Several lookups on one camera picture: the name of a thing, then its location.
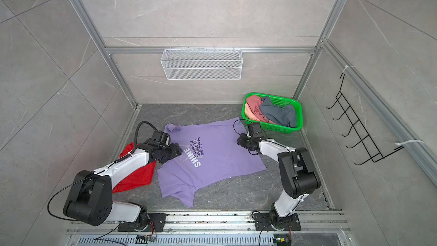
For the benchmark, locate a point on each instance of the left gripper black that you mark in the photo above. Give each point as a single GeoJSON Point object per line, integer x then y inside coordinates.
{"type": "Point", "coordinates": [176, 151]}

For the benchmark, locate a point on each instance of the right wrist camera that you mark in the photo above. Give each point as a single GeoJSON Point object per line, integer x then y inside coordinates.
{"type": "Point", "coordinates": [255, 130]}

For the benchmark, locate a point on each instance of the black wire hook rack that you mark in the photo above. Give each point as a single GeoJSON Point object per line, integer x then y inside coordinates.
{"type": "Point", "coordinates": [358, 128]}

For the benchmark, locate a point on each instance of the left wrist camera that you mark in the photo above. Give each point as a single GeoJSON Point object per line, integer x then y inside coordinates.
{"type": "Point", "coordinates": [160, 138]}

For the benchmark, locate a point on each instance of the pink t shirt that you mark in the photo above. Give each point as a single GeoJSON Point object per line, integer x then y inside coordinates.
{"type": "Point", "coordinates": [252, 109]}

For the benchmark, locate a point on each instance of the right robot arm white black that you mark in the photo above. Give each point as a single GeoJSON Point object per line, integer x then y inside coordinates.
{"type": "Point", "coordinates": [299, 179]}

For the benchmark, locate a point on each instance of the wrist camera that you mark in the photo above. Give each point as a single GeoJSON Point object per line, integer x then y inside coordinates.
{"type": "Point", "coordinates": [255, 130]}
{"type": "Point", "coordinates": [160, 138]}

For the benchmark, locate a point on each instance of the white wire mesh shelf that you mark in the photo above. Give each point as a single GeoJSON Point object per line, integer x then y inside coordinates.
{"type": "Point", "coordinates": [202, 64]}

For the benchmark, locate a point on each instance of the red folded t shirt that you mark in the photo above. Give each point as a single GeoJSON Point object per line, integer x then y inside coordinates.
{"type": "Point", "coordinates": [124, 181]}

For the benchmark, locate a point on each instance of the purple t shirt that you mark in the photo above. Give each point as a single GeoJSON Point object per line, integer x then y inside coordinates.
{"type": "Point", "coordinates": [210, 154]}

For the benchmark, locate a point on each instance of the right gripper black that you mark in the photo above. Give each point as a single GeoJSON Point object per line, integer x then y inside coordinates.
{"type": "Point", "coordinates": [242, 140]}

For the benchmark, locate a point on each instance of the dark grey t shirt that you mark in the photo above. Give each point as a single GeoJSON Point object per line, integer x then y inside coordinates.
{"type": "Point", "coordinates": [284, 116]}

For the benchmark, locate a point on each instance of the green plastic basket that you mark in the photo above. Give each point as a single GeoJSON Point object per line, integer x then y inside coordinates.
{"type": "Point", "coordinates": [282, 101]}

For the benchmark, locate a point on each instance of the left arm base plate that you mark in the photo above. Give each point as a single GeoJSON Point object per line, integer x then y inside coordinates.
{"type": "Point", "coordinates": [153, 222]}

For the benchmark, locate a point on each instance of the aluminium mounting rail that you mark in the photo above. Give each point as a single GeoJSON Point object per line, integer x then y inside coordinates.
{"type": "Point", "coordinates": [210, 222]}

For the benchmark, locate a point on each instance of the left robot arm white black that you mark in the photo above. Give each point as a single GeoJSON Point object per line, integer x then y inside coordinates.
{"type": "Point", "coordinates": [90, 198]}

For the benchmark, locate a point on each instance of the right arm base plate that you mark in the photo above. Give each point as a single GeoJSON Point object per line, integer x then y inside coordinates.
{"type": "Point", "coordinates": [272, 222]}

